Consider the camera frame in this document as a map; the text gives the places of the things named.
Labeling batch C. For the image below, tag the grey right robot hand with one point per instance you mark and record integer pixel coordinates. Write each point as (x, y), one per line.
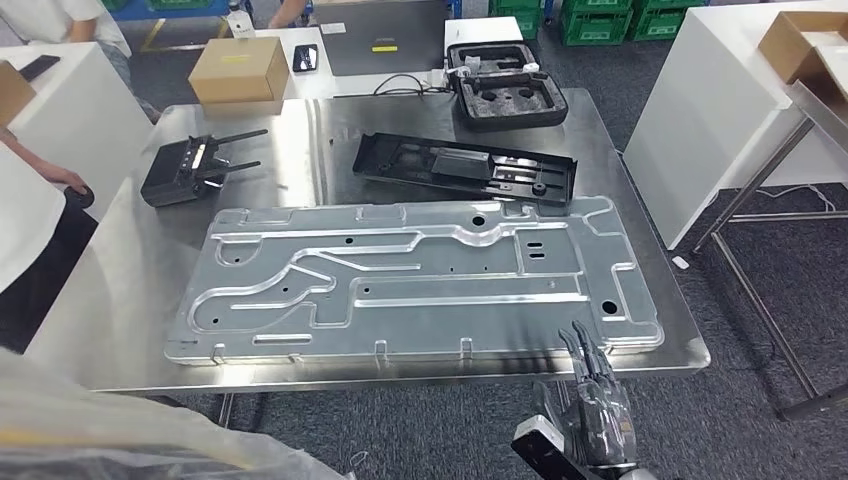
(603, 424)

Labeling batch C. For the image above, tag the long black plastic part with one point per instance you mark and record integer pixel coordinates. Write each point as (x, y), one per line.
(397, 159)

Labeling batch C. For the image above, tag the clear plastic bag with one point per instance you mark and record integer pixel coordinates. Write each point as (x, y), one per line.
(99, 430)

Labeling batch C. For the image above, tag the stainless steel workbench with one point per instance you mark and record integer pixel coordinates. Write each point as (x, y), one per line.
(132, 265)

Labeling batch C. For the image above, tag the stamped sheet metal panel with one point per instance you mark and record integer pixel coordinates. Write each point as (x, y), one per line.
(430, 265)

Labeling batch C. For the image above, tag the white side table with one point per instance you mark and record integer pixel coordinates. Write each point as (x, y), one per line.
(702, 119)

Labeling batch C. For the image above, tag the black foam lined case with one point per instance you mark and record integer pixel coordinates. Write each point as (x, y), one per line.
(510, 109)

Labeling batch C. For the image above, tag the stainless steel side table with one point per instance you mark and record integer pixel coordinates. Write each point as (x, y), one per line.
(821, 106)

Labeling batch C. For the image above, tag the white desk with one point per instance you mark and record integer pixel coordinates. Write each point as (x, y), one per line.
(484, 30)

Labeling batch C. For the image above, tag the brown cardboard box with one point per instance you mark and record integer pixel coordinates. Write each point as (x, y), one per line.
(788, 46)
(13, 89)
(232, 73)

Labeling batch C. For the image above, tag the grey laptop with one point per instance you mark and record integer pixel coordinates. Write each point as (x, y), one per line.
(384, 30)

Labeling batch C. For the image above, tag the black smartphone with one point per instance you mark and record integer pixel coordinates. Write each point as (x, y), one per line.
(305, 58)

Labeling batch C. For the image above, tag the black remote controller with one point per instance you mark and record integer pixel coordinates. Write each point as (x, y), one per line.
(169, 175)

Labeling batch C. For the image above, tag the seated person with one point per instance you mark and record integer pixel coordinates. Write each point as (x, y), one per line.
(288, 13)

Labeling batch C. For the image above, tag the clear plastic bottle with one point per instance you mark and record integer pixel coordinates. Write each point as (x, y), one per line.
(240, 25)

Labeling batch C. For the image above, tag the black round disc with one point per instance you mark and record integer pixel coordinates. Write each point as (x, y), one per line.
(81, 197)

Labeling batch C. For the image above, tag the blue steel cart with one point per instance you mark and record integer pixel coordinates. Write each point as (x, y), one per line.
(179, 8)

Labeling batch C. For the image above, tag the black phone on cabinet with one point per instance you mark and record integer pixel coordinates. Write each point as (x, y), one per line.
(40, 67)

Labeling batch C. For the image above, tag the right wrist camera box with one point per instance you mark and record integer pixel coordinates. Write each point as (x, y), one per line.
(543, 450)

